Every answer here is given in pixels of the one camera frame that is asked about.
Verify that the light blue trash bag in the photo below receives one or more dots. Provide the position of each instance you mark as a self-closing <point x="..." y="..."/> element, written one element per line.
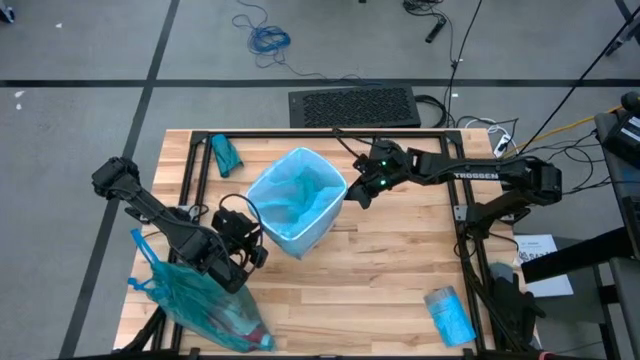
<point x="295" y="195"/>

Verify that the black perforated computer case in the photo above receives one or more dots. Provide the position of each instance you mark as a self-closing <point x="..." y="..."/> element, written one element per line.
<point x="355" y="107"/>

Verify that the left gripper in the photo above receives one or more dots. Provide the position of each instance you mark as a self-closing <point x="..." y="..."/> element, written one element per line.
<point x="235" y="240"/>

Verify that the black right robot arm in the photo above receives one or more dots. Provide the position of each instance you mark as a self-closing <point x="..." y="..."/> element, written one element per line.
<point x="500" y="185"/>

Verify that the slanted black pole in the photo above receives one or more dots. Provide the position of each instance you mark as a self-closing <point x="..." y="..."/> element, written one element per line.
<point x="575" y="82"/>

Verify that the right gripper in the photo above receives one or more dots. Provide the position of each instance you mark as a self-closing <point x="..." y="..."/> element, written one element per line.
<point x="387" y="170"/>

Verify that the black side desk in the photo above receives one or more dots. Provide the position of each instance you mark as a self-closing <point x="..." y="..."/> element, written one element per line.
<point x="622" y="200"/>

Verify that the red Core Power bottle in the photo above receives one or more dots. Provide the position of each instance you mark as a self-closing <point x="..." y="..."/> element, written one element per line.
<point x="247" y="334"/>

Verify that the white power strip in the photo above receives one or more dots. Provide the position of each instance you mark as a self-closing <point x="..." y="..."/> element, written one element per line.
<point x="502" y="142"/>

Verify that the black table frame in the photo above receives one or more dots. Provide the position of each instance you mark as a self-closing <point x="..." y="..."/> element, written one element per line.
<point x="192" y="165"/>

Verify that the white paper sheet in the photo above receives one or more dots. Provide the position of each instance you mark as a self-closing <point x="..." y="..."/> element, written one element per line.
<point x="545" y="270"/>

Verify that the white plastic trash bin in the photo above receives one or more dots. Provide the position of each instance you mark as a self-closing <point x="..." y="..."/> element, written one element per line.
<point x="305" y="245"/>

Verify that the teal plastic trash bag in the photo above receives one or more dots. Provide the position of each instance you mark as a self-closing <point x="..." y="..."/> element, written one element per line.
<point x="200" y="305"/>

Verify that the blue bag pack clear wrap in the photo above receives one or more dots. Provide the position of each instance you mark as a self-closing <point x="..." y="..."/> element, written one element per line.
<point x="450" y="317"/>

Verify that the black glove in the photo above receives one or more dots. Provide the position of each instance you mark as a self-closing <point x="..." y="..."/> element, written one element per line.
<point x="515" y="310"/>

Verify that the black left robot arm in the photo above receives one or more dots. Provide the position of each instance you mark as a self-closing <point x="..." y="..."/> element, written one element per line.
<point x="160" y="220"/>

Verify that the dark teal bag roll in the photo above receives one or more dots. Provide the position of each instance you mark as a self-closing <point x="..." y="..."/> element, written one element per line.
<point x="226" y="155"/>

